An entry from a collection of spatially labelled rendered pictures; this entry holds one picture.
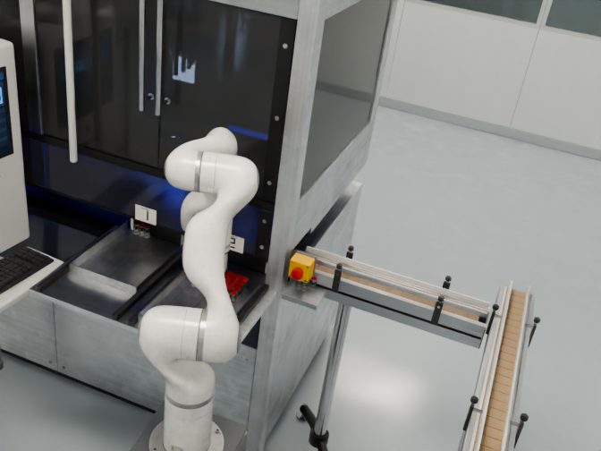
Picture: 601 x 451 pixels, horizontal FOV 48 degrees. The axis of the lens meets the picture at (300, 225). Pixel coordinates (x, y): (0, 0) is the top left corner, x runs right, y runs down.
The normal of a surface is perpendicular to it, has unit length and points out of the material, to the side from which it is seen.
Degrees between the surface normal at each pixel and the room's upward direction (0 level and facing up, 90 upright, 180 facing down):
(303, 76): 90
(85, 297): 0
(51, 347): 90
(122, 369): 90
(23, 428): 0
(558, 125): 90
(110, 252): 0
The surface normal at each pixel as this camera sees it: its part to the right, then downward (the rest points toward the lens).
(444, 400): 0.13, -0.86
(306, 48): -0.36, 0.43
